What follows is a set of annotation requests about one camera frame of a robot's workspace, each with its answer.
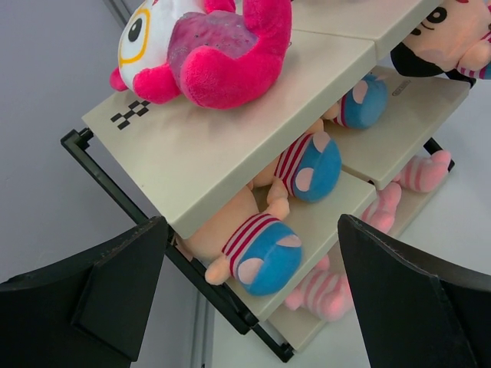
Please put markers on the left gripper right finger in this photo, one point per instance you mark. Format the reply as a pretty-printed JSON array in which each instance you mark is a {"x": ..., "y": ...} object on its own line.
[{"x": 414, "y": 309}]

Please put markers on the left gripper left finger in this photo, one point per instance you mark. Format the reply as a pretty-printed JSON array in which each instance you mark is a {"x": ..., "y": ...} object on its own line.
[{"x": 88, "y": 310}]

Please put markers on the pink striped plush bottom shelf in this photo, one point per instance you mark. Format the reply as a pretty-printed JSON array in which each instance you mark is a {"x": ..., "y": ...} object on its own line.
[{"x": 323, "y": 292}]

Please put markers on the orange doll black hair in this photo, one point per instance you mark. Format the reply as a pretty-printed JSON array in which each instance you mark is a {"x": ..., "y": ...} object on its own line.
[{"x": 454, "y": 37}]

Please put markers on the beige three-tier shelf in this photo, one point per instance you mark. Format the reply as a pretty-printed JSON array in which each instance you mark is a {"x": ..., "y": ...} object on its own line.
[{"x": 189, "y": 161}]

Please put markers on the orange doll blue pants front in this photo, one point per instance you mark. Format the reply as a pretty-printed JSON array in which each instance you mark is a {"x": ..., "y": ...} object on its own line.
[{"x": 256, "y": 248}]

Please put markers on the orange doll blue pants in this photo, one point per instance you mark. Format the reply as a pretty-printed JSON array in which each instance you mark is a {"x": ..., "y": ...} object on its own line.
[
  {"x": 308, "y": 169},
  {"x": 256, "y": 248}
]

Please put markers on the orange doll blue pants rear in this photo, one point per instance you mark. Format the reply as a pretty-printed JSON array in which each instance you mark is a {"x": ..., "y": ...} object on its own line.
[{"x": 308, "y": 169}]

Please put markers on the large pink panda plush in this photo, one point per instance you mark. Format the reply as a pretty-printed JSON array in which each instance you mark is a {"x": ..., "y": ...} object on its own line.
[{"x": 204, "y": 50}]

